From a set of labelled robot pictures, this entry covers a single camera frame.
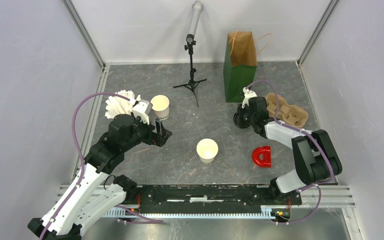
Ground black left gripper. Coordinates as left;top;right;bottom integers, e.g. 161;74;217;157
121;113;172;152

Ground white paper coffee cup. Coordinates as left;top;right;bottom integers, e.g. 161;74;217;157
196;138;219;164

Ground black plastic cup lid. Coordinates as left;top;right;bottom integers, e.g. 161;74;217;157
233;112;250;129

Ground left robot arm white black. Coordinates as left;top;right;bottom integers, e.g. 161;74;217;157
27;114;172;240

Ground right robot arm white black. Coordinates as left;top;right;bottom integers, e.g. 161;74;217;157
233;96;343;204

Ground brown pulp cup carriers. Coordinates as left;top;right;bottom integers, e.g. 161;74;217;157
264;92;309;129

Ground red horseshoe shaped object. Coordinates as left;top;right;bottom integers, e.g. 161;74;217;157
251;145;272;168

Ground green brown paper bag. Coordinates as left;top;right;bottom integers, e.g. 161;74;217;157
223;30;262;103

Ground black tripod with grey tube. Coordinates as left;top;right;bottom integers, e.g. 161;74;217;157
173;0;207;107

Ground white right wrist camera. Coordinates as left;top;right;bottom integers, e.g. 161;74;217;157
241;87;257;109

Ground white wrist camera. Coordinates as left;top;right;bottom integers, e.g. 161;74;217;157
132;99;153;125
241;87;257;109

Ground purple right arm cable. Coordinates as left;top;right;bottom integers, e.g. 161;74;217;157
246;79;336;225

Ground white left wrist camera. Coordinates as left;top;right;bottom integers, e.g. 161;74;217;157
132;99;153;125

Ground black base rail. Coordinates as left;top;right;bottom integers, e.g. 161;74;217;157
122;184;302;214

